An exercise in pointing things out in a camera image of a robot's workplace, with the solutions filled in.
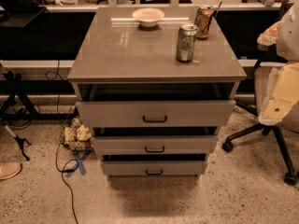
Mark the grey drawer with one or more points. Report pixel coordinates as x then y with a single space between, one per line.
155 114
153 168
153 145

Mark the black tripod stand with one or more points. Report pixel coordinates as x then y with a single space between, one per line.
20 142

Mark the orange soda can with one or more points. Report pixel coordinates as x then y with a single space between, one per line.
203 19

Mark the blue tape cross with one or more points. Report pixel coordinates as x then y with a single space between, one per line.
80 157

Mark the white bowl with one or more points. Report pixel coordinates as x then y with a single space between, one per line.
148 16

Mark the green soda can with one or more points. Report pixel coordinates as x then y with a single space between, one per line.
186 42

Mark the crumpled snack bags pile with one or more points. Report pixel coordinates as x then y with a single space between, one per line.
77 136

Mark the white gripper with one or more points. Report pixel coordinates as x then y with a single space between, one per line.
289 36

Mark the grey office chair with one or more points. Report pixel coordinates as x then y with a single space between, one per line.
290 122

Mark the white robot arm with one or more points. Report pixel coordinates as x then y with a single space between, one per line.
284 34

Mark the grey top drawer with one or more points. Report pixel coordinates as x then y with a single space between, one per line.
155 114

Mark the grey bottom drawer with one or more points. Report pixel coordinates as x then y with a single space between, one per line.
153 168

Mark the tan shoe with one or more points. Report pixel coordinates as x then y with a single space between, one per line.
9 169

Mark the grey middle drawer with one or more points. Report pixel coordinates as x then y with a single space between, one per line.
153 145

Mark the grey drawer cabinet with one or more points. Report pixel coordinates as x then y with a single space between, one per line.
119 61

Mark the black table leg frame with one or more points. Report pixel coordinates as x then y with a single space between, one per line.
18 105

